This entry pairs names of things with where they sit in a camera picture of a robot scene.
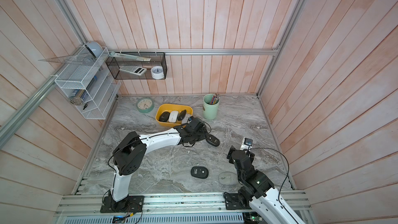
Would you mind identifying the white mouse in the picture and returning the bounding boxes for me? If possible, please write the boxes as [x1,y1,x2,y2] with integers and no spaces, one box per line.
[181,114,192,124]
[168,111,179,123]

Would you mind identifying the black mouse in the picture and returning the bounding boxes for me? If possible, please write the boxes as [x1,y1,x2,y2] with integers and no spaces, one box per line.
[206,134,220,147]
[158,112,170,122]
[177,110,187,121]
[190,166,209,179]

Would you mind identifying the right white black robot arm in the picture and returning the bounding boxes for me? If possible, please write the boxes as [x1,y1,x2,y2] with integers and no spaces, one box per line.
[227,146,304,224]

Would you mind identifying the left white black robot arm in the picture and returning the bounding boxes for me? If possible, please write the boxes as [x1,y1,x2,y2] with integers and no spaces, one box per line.
[108,116,220,205]

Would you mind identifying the yellow plastic storage box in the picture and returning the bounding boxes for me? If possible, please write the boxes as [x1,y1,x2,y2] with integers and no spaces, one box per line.
[155,104,193,128]

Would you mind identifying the green pen cup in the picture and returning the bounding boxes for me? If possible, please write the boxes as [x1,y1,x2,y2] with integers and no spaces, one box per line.
[203,94,219,120]

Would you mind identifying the pens in cup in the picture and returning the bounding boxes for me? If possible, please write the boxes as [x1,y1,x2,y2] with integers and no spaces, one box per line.
[209,93,220,105]

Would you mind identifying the green round clock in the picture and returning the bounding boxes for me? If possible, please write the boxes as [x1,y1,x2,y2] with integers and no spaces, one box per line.
[136,97,154,114]

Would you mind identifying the white tape roll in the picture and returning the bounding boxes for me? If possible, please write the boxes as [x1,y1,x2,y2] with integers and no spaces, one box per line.
[151,66,165,80]

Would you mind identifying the white calculator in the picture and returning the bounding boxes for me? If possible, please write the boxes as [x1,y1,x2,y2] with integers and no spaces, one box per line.
[120,65,147,76]

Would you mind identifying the green ruler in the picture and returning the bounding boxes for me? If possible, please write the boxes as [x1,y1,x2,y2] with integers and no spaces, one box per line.
[109,52,151,62]

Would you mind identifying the rolled items on shelf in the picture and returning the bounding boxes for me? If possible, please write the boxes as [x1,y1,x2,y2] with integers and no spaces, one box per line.
[69,76,97,106]

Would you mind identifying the grey round speaker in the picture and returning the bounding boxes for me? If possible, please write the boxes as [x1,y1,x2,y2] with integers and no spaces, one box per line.
[85,41,103,58]

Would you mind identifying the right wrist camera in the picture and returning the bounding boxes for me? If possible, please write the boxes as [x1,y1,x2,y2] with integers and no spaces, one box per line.
[240,138,253,150]

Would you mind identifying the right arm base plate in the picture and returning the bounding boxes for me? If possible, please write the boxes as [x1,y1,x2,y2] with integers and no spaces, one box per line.
[223,192,250,210]

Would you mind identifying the black wire basket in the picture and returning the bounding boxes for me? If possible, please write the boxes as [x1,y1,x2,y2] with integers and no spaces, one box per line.
[106,51,167,80]

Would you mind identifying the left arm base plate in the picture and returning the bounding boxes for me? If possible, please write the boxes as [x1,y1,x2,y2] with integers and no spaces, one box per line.
[100,195,144,214]

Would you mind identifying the white wire shelf rack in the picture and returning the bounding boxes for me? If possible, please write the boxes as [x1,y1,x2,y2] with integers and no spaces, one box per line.
[55,47,121,120]

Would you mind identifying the aluminium front rail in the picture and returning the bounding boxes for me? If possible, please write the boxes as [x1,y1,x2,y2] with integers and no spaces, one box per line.
[55,190,312,216]

